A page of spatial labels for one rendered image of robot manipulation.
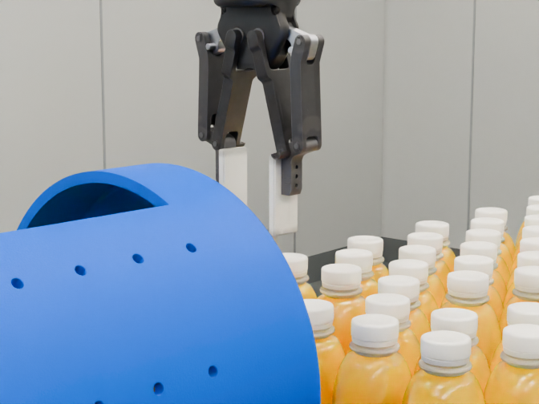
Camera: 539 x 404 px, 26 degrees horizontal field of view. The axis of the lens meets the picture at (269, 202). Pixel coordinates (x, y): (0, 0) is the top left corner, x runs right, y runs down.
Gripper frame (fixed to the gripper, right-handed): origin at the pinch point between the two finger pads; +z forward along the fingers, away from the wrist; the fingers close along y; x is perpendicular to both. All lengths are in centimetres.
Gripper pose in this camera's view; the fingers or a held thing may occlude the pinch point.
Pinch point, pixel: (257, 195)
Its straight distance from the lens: 103.4
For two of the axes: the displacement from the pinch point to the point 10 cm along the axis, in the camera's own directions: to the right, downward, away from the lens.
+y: 7.2, 1.2, -6.9
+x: 7.0, -1.3, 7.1
